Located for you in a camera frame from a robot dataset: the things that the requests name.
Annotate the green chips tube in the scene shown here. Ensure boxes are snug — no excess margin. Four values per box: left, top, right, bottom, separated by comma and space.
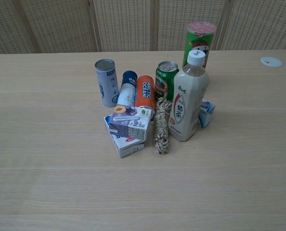
182, 22, 217, 70

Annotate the round grey cable grommet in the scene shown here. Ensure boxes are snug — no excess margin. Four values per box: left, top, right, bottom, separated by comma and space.
260, 56, 284, 67

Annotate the green Tsingtao beer can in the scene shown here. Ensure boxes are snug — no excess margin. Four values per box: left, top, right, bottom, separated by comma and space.
155, 61, 180, 102

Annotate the white bottle with blue cap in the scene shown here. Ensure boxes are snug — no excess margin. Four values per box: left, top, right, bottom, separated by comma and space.
116, 70, 138, 108

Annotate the light blue small carton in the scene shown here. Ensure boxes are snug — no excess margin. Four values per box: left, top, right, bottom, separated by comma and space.
198, 98, 216, 128

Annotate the braided rope bundle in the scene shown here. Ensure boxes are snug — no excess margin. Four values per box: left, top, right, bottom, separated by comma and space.
153, 97, 173, 155

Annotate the purple white drink carton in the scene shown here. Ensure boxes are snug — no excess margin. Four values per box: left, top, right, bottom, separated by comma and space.
109, 105, 153, 141

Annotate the woven folding screen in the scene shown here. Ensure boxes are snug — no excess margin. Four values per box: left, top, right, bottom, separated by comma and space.
0, 0, 286, 56

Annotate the white blue milk carton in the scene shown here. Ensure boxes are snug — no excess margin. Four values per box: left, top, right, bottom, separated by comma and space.
103, 115, 145, 159

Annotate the milk tea plastic bottle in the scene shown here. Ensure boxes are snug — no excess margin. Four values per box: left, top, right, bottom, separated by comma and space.
169, 50, 210, 142

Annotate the orange Arctic Ocean can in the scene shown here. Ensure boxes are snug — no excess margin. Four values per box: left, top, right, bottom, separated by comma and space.
135, 75, 156, 112

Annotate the slim silver blue can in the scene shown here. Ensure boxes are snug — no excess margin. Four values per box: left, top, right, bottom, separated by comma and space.
94, 59, 120, 108

